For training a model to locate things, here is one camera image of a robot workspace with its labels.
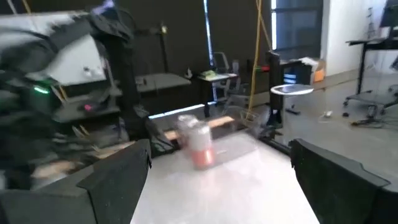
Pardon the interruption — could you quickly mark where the black equipment cabinet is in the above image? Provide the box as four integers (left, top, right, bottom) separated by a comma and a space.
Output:
267, 51, 313, 86

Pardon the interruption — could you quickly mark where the white grapefruit soda can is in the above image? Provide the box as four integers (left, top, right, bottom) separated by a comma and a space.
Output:
186, 123, 216, 171
176, 114, 200, 147

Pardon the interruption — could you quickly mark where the black lamp pole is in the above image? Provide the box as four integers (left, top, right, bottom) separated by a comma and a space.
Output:
136, 24, 170, 74

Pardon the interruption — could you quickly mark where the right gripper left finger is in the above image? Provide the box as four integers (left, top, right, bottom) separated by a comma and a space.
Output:
0, 139, 152, 224

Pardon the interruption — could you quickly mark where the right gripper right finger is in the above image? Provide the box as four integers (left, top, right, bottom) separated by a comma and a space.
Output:
289, 138, 398, 224

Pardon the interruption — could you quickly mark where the low cart with casters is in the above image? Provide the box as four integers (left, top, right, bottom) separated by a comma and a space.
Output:
343, 90, 398, 118

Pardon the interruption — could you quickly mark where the white top desk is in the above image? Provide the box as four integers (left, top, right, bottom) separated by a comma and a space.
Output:
197, 72, 240, 119

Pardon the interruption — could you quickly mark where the clear plastic bin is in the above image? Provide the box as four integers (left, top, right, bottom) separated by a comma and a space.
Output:
174, 105, 274, 170

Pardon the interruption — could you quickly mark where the black standing desk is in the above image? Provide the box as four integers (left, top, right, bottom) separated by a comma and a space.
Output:
345, 37, 398, 94

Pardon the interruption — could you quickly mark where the office chair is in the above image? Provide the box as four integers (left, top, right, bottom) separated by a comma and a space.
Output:
213, 51, 240, 103

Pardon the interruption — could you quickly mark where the dark glass window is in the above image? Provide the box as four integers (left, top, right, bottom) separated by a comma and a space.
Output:
270, 0, 324, 52

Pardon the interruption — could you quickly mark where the yellow cable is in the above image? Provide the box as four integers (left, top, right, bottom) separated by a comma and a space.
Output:
245, 0, 273, 121

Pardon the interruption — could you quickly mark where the cardboard box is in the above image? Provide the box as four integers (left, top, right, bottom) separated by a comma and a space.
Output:
306, 57, 326, 83

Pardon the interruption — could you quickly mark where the grey top desk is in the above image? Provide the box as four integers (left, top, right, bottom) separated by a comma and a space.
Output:
135, 73, 192, 94

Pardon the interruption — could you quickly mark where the grey round stand base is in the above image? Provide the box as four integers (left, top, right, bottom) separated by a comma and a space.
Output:
269, 83, 315, 125

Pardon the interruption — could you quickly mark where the white board panel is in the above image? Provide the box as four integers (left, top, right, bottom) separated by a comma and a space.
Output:
24, 34, 108, 86

